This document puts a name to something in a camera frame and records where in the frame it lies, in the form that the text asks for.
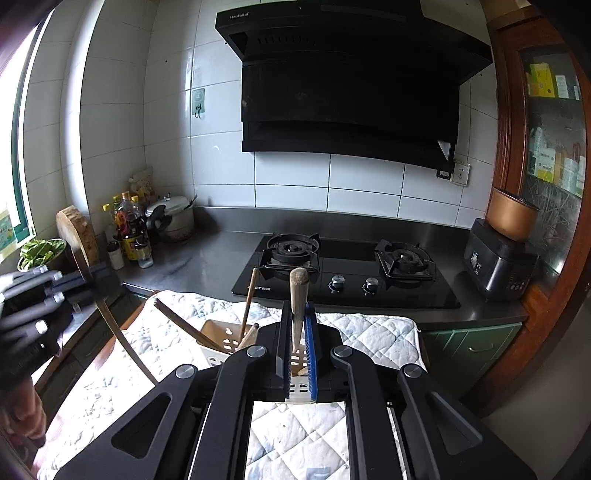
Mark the wall hook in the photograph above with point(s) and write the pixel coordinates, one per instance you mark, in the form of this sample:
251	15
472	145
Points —
198	99

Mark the copper inner pot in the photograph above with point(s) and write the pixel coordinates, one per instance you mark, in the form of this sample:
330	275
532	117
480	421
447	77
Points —
510	217

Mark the bowl of green vegetables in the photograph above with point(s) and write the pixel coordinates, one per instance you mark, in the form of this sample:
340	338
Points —
41	251

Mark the dark sauce bottle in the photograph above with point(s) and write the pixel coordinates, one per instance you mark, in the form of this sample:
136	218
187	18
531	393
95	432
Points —
121	221

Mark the black rice cooker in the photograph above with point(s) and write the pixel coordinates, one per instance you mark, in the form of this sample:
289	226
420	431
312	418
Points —
498	270

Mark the black range hood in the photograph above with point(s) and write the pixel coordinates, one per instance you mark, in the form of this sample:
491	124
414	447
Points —
346	92

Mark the green base cabinet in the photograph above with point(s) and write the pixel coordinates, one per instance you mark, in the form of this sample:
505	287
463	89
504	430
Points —
471	350

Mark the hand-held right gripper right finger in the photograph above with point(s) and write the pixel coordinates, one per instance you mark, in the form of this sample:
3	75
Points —
311	355

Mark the small white jar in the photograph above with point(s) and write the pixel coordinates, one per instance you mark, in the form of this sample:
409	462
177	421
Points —
115	256

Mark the black gas stove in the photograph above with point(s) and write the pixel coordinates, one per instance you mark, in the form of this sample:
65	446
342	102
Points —
346	270

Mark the dark brown wooden chopstick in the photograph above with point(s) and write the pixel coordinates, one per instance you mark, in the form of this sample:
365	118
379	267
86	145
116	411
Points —
298	300
184	323

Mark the person's left hand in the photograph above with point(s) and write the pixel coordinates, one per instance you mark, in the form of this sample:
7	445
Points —
28	415

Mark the yellow green box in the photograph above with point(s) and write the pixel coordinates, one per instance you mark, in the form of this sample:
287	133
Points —
541	79

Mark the white plastic utensil holder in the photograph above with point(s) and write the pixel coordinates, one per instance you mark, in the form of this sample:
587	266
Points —
214	330

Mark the light thin bamboo chopstick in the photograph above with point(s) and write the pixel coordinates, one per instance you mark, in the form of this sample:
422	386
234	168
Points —
121	342

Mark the white quilted printed blanket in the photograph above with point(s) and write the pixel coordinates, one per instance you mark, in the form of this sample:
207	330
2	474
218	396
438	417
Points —
378	341

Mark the cooking oil bottle yellow label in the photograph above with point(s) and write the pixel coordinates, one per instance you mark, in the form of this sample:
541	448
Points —
135	240

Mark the round wooden cutting board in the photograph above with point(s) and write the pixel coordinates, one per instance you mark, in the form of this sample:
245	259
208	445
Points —
76	230

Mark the white wall outlet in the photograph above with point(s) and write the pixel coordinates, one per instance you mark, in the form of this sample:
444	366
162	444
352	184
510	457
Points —
460	174

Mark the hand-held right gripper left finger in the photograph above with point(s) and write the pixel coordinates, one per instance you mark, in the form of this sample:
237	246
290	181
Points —
281	350

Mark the green window frame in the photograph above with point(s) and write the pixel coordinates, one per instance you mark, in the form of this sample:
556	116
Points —
18	184

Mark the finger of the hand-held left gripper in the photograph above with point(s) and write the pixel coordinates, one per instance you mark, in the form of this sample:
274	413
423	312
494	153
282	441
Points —
78	281
41	318

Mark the yellow packet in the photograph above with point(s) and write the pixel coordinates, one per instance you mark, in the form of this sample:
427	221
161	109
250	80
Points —
141	187

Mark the wooden glass-door cabinet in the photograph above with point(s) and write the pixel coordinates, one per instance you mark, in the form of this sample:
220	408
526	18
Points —
508	115

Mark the metal pressure cooker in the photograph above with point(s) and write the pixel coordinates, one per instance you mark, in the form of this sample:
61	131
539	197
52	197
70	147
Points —
178	221

